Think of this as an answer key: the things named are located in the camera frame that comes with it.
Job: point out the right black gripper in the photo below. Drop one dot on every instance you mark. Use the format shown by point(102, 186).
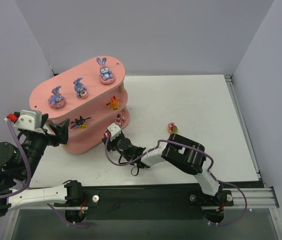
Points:
point(116, 141)

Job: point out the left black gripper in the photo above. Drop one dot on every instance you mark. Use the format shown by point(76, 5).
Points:
point(50, 135)

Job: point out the strawberry cake slice toy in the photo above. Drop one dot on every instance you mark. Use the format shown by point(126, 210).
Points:
point(120, 120)

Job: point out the black winged toy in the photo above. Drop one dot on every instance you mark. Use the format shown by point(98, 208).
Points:
point(80, 123)

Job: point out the orange bunny toy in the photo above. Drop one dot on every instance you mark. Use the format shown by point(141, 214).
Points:
point(114, 103)

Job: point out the small purple bunny with cake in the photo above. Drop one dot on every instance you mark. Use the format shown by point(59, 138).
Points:
point(80, 89)

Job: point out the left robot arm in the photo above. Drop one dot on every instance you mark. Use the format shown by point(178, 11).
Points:
point(19, 160)

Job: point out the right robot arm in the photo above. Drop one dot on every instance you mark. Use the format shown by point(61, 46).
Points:
point(184, 154)

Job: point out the pink three-tier wooden shelf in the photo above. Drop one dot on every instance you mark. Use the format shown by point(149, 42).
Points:
point(94, 106)

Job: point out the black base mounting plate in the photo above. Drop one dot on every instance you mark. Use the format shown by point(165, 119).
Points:
point(144, 202)

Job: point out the purple bunny toy on donut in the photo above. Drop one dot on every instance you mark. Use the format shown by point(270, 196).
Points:
point(106, 76)

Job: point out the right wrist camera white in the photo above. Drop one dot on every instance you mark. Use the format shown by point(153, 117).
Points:
point(112, 131)

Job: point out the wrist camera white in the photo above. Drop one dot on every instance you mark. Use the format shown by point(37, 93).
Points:
point(28, 120)
point(112, 131)

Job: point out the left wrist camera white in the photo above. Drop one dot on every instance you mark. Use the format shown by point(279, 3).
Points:
point(28, 120)

